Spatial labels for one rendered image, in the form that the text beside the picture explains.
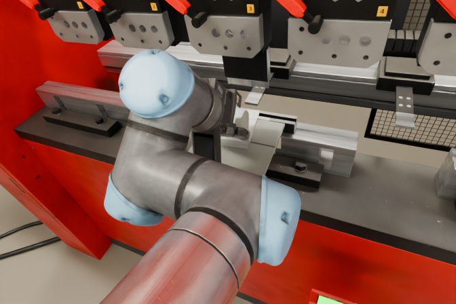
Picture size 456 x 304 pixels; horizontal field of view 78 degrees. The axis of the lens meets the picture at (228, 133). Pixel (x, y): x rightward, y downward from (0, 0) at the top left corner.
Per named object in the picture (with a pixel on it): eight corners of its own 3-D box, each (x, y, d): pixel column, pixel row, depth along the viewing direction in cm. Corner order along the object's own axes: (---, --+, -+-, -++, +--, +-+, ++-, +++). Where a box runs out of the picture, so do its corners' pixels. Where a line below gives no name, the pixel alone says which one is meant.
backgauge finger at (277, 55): (230, 105, 75) (228, 89, 72) (260, 58, 92) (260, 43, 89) (273, 112, 71) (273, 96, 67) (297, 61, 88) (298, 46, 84)
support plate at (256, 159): (160, 197, 55) (158, 193, 55) (216, 114, 72) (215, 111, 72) (245, 224, 49) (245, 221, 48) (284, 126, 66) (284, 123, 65)
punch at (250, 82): (226, 85, 65) (220, 47, 59) (229, 81, 67) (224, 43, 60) (268, 90, 62) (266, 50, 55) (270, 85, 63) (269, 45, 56)
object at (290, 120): (218, 119, 74) (216, 110, 72) (222, 112, 76) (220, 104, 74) (294, 134, 66) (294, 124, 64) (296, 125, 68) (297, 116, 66)
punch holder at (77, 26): (59, 41, 73) (19, -30, 62) (82, 27, 79) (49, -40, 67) (102, 45, 68) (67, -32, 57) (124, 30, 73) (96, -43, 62)
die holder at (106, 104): (49, 110, 105) (34, 89, 99) (61, 101, 109) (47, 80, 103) (159, 135, 87) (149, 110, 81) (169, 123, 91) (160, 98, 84)
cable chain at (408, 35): (294, 45, 92) (294, 32, 90) (298, 36, 96) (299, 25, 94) (427, 53, 79) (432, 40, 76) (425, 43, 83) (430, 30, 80)
